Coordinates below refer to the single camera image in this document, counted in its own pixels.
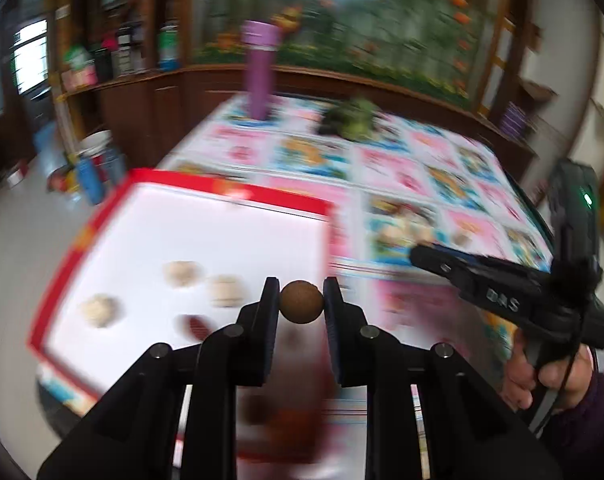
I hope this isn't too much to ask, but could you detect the purple tall bottle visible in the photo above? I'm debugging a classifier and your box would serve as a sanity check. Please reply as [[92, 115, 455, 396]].
[[241, 20, 279, 120]]

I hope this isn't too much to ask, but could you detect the green bok choy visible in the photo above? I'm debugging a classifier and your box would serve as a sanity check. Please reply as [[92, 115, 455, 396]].
[[318, 97, 383, 142]]

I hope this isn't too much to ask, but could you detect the wooden display cabinet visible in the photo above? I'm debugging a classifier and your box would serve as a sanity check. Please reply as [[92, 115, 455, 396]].
[[52, 0, 539, 177]]

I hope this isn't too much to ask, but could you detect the white bucket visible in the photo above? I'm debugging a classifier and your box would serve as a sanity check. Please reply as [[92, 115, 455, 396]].
[[77, 130, 119, 172]]

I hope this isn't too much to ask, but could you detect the pale walnut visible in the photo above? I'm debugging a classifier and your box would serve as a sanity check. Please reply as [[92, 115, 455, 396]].
[[209, 275, 246, 309], [163, 261, 204, 289], [81, 294, 121, 329]]

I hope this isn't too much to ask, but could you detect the blue bag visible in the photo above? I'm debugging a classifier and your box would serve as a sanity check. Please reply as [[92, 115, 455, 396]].
[[34, 122, 63, 181]]

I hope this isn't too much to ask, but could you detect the red-edged white box lid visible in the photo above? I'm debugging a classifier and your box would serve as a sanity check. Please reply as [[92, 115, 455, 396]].
[[27, 167, 334, 416]]

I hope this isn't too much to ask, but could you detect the person's right forearm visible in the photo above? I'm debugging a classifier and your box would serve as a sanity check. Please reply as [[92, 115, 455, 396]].
[[534, 370, 604, 480]]

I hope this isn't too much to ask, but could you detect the green and pink package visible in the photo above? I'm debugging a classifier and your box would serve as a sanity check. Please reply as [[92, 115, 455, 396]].
[[62, 45, 98, 89]]

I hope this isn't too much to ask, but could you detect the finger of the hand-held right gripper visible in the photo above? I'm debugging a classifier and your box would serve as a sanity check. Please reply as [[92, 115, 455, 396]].
[[452, 249, 554, 276], [408, 244, 484, 295]]

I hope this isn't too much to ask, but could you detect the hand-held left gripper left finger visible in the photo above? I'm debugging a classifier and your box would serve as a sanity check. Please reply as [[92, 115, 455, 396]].
[[36, 276, 283, 480]]

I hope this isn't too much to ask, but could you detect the green and white can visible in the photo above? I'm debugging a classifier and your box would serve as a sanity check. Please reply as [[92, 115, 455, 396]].
[[157, 22, 183, 72]]

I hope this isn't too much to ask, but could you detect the printed plaid tablecloth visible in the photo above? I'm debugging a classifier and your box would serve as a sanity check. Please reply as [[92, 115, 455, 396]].
[[159, 92, 556, 480]]

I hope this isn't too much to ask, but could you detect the blue bottle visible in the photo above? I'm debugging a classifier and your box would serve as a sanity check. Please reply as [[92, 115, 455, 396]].
[[77, 155, 106, 205]]

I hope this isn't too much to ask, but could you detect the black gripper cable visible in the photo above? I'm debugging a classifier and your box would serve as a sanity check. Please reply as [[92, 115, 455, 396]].
[[528, 345, 601, 437]]

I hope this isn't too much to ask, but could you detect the dark red date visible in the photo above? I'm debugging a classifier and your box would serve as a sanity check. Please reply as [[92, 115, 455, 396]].
[[179, 314, 211, 344]]

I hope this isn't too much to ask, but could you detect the window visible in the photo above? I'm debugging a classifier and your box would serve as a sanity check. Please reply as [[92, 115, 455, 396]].
[[12, 20, 51, 96]]

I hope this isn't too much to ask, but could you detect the person's right hand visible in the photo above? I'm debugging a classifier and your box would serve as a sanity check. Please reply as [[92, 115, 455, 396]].
[[501, 332, 595, 412]]

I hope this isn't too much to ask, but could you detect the brown longan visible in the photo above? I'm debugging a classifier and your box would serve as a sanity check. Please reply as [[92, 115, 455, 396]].
[[280, 280, 326, 324]]

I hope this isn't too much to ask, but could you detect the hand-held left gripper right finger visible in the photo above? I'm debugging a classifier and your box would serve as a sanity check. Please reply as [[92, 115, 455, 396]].
[[323, 276, 565, 480]]

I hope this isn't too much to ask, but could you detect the floral glass panel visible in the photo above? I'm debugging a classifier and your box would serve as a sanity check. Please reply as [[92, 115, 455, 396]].
[[192, 0, 499, 107]]

